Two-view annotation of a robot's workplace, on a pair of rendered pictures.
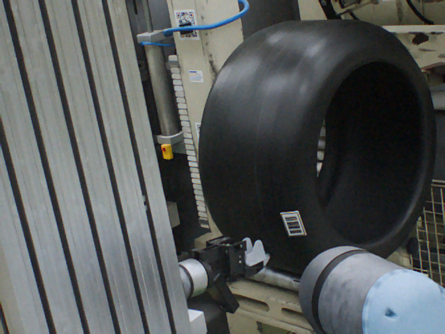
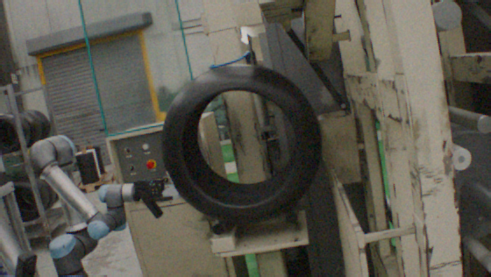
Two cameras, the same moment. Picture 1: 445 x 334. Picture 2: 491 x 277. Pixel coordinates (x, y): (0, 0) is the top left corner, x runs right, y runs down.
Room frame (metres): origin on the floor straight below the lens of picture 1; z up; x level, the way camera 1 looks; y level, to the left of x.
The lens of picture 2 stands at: (0.87, -1.53, 1.44)
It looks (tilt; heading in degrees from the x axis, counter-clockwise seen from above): 8 degrees down; 48
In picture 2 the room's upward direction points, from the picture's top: 12 degrees counter-clockwise
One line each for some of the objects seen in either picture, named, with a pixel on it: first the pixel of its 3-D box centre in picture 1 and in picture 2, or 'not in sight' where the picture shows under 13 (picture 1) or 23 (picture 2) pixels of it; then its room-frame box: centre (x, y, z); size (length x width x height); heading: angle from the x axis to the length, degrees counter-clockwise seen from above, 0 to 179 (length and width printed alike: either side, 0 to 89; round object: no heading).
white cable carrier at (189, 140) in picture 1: (197, 141); not in sight; (2.24, 0.05, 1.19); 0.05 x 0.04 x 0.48; 131
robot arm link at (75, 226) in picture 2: not in sight; (68, 197); (1.46, 0.36, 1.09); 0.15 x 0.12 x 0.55; 34
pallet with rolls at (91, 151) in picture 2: not in sight; (90, 166); (4.00, 6.58, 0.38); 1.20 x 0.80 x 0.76; 59
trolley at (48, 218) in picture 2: not in sight; (25, 165); (2.21, 4.16, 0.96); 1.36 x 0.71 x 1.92; 51
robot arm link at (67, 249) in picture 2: not in sight; (66, 252); (1.36, 0.28, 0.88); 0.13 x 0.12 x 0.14; 34
